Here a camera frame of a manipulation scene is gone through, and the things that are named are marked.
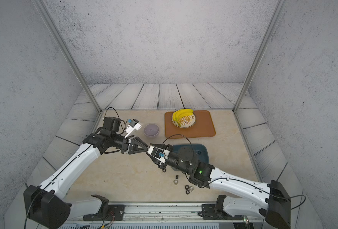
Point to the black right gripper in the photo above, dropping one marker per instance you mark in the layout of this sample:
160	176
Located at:
162	166

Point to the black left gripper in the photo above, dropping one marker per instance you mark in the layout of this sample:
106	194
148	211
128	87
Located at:
128	145

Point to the teal plastic storage box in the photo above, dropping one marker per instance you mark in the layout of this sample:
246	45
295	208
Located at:
204	157

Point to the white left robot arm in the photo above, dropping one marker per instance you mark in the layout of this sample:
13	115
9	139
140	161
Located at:
44	203

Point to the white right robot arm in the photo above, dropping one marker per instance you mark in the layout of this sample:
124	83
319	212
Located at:
270	201

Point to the lilac ceramic bowl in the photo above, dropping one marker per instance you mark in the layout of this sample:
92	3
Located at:
151	130

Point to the yellow banana bunch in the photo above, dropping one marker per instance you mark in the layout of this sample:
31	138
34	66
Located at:
181	113

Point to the patterned plate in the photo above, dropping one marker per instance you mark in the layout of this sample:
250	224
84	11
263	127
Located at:
185	122

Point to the brown rectangular mat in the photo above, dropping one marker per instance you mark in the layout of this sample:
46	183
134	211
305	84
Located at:
202	127

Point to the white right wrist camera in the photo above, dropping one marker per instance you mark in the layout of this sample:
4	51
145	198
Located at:
161	154

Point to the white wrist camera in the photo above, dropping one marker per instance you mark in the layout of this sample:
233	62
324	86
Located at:
161	154
132	125

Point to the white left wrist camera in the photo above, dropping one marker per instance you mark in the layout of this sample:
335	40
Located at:
132	125

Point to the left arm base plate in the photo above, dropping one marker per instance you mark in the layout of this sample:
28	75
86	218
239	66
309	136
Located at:
111	213

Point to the aluminium front rail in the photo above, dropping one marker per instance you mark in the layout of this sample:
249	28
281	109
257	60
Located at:
181	215

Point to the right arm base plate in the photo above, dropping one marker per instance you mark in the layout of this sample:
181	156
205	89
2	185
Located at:
209	212

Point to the left aluminium frame post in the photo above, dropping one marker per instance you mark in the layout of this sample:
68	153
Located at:
43	11

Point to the aluminium frame post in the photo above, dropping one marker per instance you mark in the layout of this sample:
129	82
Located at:
43	11
261	50

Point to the right aluminium frame post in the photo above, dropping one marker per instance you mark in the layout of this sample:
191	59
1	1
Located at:
261	50

